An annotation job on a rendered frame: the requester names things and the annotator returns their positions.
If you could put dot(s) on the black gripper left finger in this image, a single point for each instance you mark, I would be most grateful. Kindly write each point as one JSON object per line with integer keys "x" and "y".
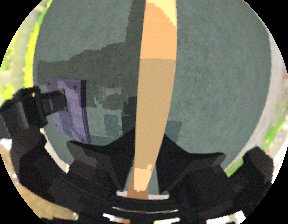
{"x": 115, "y": 158}

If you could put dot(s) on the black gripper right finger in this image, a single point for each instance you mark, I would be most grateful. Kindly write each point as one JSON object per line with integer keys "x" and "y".
{"x": 173, "y": 163}

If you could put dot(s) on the long wooden rail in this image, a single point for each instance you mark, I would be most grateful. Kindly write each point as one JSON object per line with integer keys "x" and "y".
{"x": 154, "y": 94}

